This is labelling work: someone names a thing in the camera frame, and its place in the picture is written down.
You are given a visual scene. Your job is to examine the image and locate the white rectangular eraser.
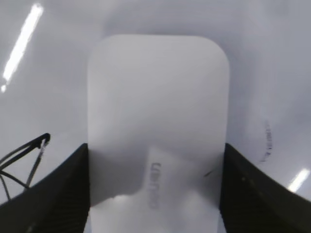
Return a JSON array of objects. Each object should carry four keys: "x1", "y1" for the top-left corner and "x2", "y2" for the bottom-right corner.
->
[{"x1": 87, "y1": 34, "x2": 229, "y2": 233}]

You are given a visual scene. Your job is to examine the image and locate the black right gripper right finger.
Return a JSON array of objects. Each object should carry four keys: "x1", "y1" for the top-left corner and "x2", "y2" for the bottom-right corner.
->
[{"x1": 220, "y1": 144, "x2": 311, "y2": 233}]

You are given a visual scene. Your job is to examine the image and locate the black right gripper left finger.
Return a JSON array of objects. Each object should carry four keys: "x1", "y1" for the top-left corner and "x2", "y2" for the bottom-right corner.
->
[{"x1": 0, "y1": 143, "x2": 90, "y2": 233}]

